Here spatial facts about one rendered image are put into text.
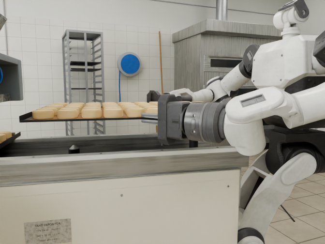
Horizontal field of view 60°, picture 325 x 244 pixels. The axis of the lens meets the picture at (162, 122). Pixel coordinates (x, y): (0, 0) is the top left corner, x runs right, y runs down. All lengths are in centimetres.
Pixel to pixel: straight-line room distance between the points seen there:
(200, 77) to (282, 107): 377
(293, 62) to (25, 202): 85
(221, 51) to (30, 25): 288
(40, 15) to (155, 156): 426
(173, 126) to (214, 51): 383
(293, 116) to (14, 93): 100
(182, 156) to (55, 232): 38
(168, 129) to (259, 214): 56
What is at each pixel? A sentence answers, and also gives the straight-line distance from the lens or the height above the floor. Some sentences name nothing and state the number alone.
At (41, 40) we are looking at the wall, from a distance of 480.
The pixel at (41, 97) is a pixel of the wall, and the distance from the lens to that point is 476.
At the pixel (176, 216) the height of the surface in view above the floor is 72.
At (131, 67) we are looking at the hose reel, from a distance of 479.
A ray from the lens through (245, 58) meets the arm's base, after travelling 128.
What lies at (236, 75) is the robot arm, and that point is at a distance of 135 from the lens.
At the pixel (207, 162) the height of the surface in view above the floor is 86.
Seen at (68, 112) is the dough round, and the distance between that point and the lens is 72.
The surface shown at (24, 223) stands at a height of 74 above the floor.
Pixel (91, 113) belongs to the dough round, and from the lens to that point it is 72.
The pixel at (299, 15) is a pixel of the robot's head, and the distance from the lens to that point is 107.
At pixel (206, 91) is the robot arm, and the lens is 140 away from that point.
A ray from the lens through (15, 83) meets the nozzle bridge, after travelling 123.
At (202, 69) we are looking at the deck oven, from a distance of 432.
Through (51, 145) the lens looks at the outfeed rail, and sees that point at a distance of 105.
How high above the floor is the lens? 107
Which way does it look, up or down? 7 degrees down
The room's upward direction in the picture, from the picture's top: straight up
